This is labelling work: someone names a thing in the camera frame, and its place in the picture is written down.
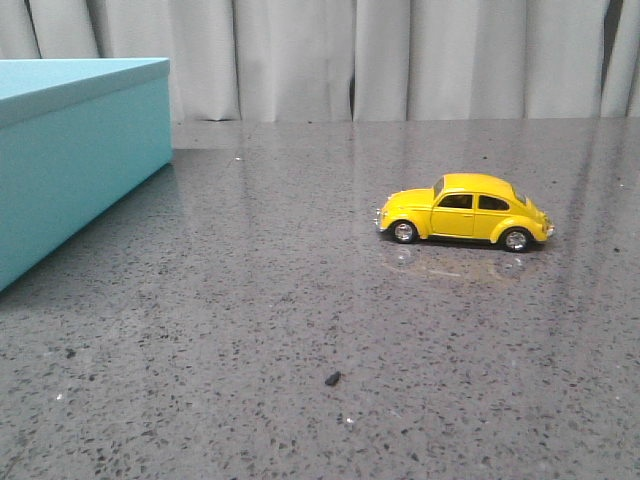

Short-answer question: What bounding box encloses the yellow toy beetle car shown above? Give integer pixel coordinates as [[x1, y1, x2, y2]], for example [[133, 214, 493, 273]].
[[375, 173, 555, 252]]

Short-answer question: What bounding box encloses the light blue storage box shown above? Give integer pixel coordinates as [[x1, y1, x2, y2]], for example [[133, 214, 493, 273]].
[[1, 58, 172, 287]]

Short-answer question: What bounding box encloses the small black debris piece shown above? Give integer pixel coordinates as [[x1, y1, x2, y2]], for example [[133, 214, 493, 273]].
[[324, 371, 341, 386]]

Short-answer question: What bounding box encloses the white pleated curtain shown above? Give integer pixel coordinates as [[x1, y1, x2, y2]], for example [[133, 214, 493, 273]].
[[1, 1, 639, 122]]

